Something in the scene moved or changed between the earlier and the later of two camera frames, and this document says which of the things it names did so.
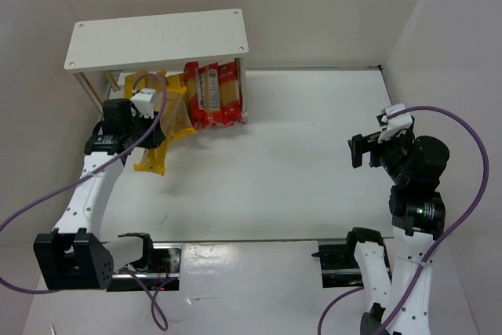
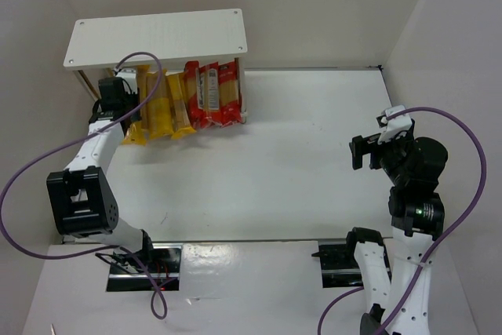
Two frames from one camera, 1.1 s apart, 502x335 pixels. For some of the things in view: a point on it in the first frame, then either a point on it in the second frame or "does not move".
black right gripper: [361, 151] does not move
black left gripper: [153, 133] to [128, 105]
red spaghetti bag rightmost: [230, 100] does not move
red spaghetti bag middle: [209, 95] does not move
